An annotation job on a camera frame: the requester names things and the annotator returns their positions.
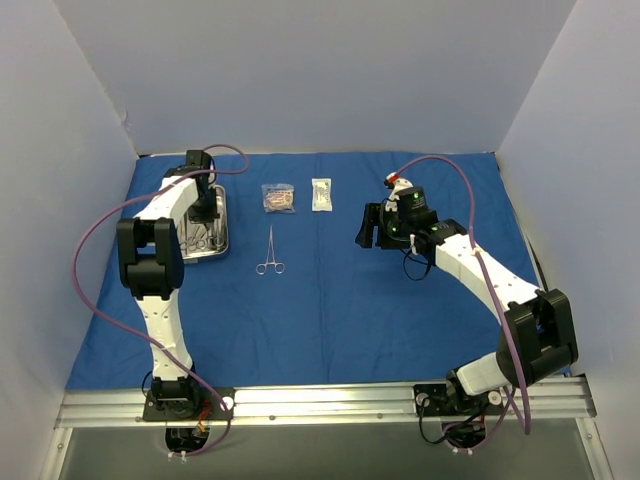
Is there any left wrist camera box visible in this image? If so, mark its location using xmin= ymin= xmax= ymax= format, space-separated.
xmin=185 ymin=150 xmax=213 ymax=170

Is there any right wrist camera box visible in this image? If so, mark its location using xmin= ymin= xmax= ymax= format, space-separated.
xmin=396 ymin=186 xmax=430 ymax=221

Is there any front aluminium rail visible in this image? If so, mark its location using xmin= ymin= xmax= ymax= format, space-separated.
xmin=55 ymin=376 xmax=596 ymax=428

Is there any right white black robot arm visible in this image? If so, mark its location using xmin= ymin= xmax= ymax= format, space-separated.
xmin=355 ymin=203 xmax=579 ymax=413

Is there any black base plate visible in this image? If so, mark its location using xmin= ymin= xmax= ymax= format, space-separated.
xmin=142 ymin=387 xmax=236 ymax=422
xmin=412 ymin=381 xmax=504 ymax=417

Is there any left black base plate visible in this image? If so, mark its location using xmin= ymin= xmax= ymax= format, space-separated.
xmin=142 ymin=387 xmax=236 ymax=422

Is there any purple printed packet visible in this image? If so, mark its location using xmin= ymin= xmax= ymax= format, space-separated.
xmin=261 ymin=183 xmax=295 ymax=213

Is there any instruments pile in tray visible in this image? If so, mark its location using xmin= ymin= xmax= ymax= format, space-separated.
xmin=178 ymin=220 xmax=227 ymax=255

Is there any blue surgical drape cloth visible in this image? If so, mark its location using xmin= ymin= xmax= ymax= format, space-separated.
xmin=64 ymin=151 xmax=571 ymax=391

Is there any steel instrument tray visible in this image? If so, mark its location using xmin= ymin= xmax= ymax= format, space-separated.
xmin=177 ymin=184 xmax=230 ymax=263

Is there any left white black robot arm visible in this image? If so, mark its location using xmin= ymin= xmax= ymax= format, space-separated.
xmin=116 ymin=164 xmax=217 ymax=419

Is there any white paper packet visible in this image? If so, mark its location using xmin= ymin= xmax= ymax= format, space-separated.
xmin=311 ymin=178 xmax=333 ymax=212

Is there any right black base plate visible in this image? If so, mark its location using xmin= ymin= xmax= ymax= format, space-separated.
xmin=412 ymin=381 xmax=504 ymax=417

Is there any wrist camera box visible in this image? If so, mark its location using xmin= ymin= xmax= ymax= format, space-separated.
xmin=396 ymin=186 xmax=430 ymax=221
xmin=185 ymin=150 xmax=213 ymax=170

